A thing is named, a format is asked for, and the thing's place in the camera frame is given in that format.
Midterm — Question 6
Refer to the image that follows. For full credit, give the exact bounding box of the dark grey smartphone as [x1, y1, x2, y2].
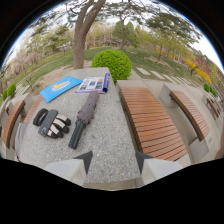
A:
[37, 109, 59, 138]

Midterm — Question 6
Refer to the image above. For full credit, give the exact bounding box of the wide wooden slat bench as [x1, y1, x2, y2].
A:
[119, 86, 188, 163]

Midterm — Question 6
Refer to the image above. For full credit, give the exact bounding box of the black and white glove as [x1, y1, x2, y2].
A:
[32, 107, 72, 140]

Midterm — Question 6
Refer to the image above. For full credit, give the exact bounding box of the grey folded umbrella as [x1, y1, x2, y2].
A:
[68, 90, 100, 150]

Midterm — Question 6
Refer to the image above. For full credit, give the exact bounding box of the narrow wooden slat bench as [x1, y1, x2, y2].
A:
[169, 90, 211, 142]

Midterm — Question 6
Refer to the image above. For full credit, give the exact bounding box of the curved wooden bench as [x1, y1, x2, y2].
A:
[2, 99, 27, 149]

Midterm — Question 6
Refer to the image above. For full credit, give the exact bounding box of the open purple magazine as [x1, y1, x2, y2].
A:
[74, 72, 111, 95]

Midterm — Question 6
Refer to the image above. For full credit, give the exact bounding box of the round green bush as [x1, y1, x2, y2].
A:
[91, 48, 133, 84]

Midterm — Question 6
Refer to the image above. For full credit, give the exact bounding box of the large tree trunk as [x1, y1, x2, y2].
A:
[66, 0, 107, 70]

